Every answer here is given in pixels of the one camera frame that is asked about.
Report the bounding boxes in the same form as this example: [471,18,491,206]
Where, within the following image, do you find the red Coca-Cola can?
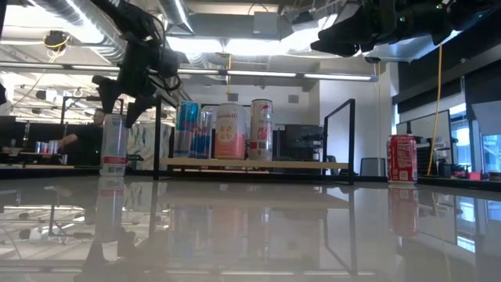
[386,134,419,184]

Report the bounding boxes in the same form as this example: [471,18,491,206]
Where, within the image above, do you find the blue silver Red Bull can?
[175,101,200,158]
[195,110,215,160]

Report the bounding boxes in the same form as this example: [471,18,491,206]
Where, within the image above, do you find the grey waste bin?
[359,157,387,177]

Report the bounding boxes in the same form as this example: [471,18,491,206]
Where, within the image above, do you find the long ceiling light tube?
[176,68,298,78]
[303,72,379,83]
[0,61,122,76]

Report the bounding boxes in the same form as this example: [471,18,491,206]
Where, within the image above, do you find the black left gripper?
[92,37,183,128]

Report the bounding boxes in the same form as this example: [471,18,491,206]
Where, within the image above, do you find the white pink Spindrift can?
[214,103,249,161]

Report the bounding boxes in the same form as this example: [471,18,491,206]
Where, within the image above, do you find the black machine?
[273,124,326,162]

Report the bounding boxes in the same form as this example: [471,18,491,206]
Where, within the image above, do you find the background computer monitor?
[395,110,454,168]

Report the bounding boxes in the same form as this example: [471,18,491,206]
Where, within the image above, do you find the yellow cable reel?
[42,30,71,54]

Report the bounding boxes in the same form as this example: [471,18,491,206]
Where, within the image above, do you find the yellow hanging cable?
[427,46,443,176]

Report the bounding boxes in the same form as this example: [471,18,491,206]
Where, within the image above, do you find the person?
[57,109,106,166]

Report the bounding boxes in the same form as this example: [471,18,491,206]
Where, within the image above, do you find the black pegboard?
[415,145,432,176]

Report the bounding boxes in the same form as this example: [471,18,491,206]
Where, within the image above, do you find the wooden shelf black metal frame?
[153,93,356,186]

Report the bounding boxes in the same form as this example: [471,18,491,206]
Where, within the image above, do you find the silver ceiling duct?
[33,0,189,107]

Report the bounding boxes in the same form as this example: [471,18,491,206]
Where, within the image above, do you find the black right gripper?
[311,0,455,58]

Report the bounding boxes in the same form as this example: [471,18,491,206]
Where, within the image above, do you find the white Celsius can black lid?
[249,98,274,161]
[99,113,129,177]

